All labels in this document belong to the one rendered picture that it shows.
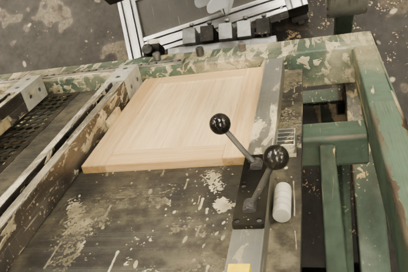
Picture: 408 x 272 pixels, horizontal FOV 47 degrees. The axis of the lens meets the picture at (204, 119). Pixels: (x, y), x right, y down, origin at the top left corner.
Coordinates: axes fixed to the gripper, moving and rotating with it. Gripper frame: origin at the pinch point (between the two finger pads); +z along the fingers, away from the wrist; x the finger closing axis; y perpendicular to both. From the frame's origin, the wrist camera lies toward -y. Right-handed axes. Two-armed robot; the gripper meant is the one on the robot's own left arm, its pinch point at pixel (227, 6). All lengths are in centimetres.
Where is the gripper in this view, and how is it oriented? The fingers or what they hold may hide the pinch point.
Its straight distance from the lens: 93.3
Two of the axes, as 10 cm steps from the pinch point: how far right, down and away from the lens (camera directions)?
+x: 6.2, 4.5, -6.5
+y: -7.3, 6.2, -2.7
